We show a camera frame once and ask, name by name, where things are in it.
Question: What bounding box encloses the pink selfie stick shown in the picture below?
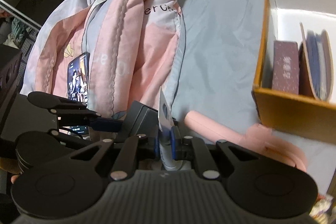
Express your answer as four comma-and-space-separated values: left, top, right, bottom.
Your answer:
184, 111, 307, 172

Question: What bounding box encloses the white blue tube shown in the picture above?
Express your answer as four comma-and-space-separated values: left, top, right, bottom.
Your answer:
158, 88, 183, 171

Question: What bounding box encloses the maroon photo card box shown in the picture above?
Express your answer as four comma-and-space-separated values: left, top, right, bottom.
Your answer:
272, 40, 299, 94

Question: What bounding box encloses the brown bear plush sailor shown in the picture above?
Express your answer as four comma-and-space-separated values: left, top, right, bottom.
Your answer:
309, 194, 336, 224

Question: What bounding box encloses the pink grey folded quilt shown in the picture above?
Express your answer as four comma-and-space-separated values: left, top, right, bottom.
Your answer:
21, 0, 186, 118

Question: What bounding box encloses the grey bed sheet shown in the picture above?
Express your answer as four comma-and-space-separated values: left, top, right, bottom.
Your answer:
172, 0, 335, 193

